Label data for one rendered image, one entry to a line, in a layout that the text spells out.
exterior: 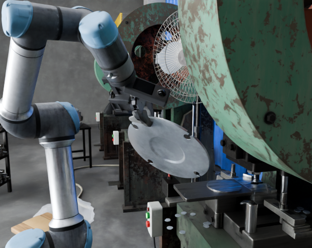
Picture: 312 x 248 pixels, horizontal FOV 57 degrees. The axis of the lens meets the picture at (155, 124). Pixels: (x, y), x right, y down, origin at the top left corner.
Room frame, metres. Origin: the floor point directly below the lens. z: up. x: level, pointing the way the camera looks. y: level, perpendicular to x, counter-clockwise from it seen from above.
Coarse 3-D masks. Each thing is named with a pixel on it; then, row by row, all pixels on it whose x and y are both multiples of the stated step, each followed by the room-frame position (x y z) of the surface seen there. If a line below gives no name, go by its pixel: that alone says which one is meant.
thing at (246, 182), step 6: (240, 180) 1.05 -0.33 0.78; (246, 180) 1.06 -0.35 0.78; (252, 180) 1.06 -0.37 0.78; (258, 180) 1.06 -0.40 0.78; (246, 186) 0.99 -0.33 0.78; (252, 186) 0.99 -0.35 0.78; (258, 186) 0.99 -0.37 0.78; (264, 186) 0.99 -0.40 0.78; (270, 186) 0.99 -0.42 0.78; (258, 192) 0.94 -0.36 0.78; (264, 192) 0.95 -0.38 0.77; (276, 192) 0.96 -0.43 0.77; (246, 198) 0.98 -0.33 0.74; (252, 198) 0.95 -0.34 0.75; (258, 198) 0.94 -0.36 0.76; (264, 198) 0.95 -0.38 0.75; (270, 198) 0.95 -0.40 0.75; (276, 198) 0.96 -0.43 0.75
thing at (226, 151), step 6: (228, 138) 1.00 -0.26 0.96; (222, 144) 1.01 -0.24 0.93; (228, 144) 0.97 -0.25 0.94; (234, 144) 0.95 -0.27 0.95; (228, 150) 0.99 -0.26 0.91; (234, 150) 0.95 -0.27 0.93; (240, 150) 0.95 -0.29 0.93; (234, 156) 0.95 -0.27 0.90; (240, 156) 0.95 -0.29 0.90; (246, 156) 0.94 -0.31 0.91; (252, 156) 0.93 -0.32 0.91
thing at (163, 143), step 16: (128, 128) 0.92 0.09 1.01; (144, 128) 0.88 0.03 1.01; (160, 128) 0.84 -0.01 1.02; (176, 128) 0.80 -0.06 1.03; (144, 144) 0.94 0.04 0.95; (160, 144) 0.91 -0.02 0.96; (176, 144) 0.85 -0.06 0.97; (192, 144) 0.82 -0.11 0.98; (160, 160) 0.96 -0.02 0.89; (176, 160) 0.92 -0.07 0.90; (192, 160) 0.87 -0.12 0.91; (208, 160) 0.83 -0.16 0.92; (192, 176) 0.93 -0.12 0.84
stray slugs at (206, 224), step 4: (300, 208) 0.97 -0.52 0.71; (184, 212) 1.06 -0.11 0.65; (304, 212) 0.94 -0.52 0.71; (308, 212) 0.94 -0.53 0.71; (176, 216) 1.03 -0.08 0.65; (304, 216) 0.91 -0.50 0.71; (168, 220) 0.99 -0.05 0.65; (204, 224) 0.96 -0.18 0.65; (208, 224) 0.96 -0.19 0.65; (168, 228) 0.93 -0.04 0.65; (180, 232) 0.91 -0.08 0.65; (184, 232) 0.91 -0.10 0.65
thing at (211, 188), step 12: (216, 180) 1.04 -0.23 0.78; (228, 180) 1.04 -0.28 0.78; (180, 192) 0.94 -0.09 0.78; (192, 192) 0.94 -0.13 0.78; (204, 192) 0.94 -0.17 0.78; (216, 192) 0.94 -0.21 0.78; (228, 192) 0.93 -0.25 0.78; (240, 192) 0.94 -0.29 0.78; (252, 192) 0.94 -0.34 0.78; (216, 204) 0.94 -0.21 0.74; (228, 204) 0.94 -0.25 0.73; (216, 216) 0.93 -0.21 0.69
